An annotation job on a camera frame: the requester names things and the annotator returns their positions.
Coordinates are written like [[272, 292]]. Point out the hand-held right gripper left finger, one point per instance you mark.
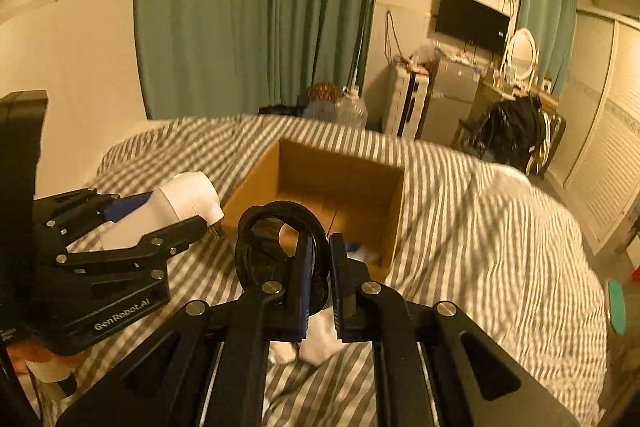
[[302, 307]]

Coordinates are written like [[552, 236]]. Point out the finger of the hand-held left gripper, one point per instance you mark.
[[75, 212], [150, 244]]

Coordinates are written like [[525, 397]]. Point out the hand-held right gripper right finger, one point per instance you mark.
[[336, 297]]

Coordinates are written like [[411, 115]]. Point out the white power adapter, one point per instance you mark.
[[185, 197]]

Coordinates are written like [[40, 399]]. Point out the cardboard box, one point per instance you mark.
[[320, 187]]

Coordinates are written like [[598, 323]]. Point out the person's left hand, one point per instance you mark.
[[45, 351]]

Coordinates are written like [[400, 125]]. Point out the white cloth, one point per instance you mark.
[[320, 337]]

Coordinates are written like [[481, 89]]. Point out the blue and white item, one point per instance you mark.
[[361, 252]]

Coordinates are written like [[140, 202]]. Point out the grey striped blanket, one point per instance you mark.
[[475, 232]]

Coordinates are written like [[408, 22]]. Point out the clear large water jug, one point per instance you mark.
[[351, 109]]

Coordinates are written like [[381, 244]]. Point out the white suitcase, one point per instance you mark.
[[402, 102]]

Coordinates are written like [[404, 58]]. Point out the brown woven basket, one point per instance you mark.
[[325, 91]]

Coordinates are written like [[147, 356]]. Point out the grey small fridge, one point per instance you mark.
[[450, 102]]

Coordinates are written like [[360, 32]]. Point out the black jacket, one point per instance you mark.
[[515, 127]]

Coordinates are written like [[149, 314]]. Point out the wide green curtain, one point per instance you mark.
[[250, 7]]

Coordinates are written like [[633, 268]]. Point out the metal chair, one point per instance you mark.
[[552, 142]]

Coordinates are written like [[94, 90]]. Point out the teal oval object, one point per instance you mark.
[[618, 307]]

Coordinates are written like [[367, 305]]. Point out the wooden desk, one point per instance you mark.
[[547, 99]]

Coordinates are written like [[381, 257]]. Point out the white oval mirror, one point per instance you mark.
[[520, 54]]

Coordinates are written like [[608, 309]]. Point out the white louvred wardrobe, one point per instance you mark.
[[605, 132]]

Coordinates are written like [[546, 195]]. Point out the narrow green curtain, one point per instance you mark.
[[545, 17]]

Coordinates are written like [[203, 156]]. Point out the black wall television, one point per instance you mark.
[[470, 19]]

